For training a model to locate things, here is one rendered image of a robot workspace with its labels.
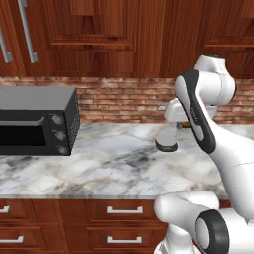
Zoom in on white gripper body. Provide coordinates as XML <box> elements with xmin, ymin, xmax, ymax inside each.
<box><xmin>155</xmin><ymin>122</ymin><xmax>180</xmax><ymax>153</ymax></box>

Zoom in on grey toaster oven knob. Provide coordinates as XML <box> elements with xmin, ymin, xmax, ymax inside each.
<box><xmin>50</xmin><ymin>113</ymin><xmax>64</xmax><ymax>126</ymax></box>
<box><xmin>57</xmin><ymin>145</ymin><xmax>69</xmax><ymax>156</ymax></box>
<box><xmin>53</xmin><ymin>129</ymin><xmax>66</xmax><ymax>142</ymax></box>

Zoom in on wooden drawer front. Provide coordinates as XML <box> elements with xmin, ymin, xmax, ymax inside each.
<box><xmin>0</xmin><ymin>198</ymin><xmax>64</xmax><ymax>227</ymax></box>
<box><xmin>59</xmin><ymin>198</ymin><xmax>161</xmax><ymax>227</ymax></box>
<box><xmin>0</xmin><ymin>224</ymin><xmax>68</xmax><ymax>254</ymax></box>
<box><xmin>63</xmin><ymin>224</ymin><xmax>168</xmax><ymax>254</ymax></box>

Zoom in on black toaster oven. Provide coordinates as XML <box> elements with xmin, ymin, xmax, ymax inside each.
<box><xmin>0</xmin><ymin>86</ymin><xmax>81</xmax><ymax>157</ymax></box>

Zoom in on toaster oven glass door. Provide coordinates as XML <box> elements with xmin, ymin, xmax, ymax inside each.
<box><xmin>0</xmin><ymin>110</ymin><xmax>54</xmax><ymax>156</ymax></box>

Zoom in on wide wooden wall cupboard door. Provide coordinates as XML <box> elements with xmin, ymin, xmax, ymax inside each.
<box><xmin>9</xmin><ymin>0</ymin><xmax>166</xmax><ymax>79</ymax></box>

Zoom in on black toaster oven door handle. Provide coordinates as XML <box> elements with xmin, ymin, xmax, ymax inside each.
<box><xmin>0</xmin><ymin>116</ymin><xmax>46</xmax><ymax>127</ymax></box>

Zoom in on long silver cupboard handle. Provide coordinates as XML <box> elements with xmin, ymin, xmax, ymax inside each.
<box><xmin>0</xmin><ymin>26</ymin><xmax>14</xmax><ymax>64</ymax></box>
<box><xmin>17</xmin><ymin>0</ymin><xmax>39</xmax><ymax>64</ymax></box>

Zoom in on narrow wooden wall cupboard door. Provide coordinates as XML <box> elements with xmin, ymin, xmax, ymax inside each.
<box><xmin>0</xmin><ymin>0</ymin><xmax>26</xmax><ymax>78</ymax></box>

